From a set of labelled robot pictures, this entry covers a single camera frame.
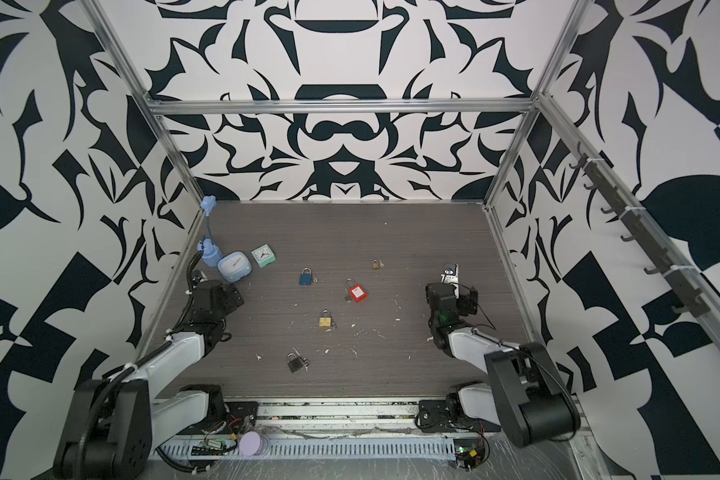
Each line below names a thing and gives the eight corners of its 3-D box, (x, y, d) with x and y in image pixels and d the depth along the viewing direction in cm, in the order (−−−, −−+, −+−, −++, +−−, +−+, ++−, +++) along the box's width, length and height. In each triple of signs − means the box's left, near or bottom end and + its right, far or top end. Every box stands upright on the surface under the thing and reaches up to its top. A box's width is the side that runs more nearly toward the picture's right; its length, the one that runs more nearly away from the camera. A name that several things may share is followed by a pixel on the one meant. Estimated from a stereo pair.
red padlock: (358, 304, 96) (358, 301, 94) (341, 286, 100) (340, 282, 98) (368, 296, 98) (368, 293, 96) (350, 278, 102) (350, 275, 100)
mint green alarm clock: (261, 269, 102) (259, 265, 101) (251, 255, 106) (249, 251, 104) (278, 259, 105) (276, 255, 103) (267, 246, 108) (266, 242, 107)
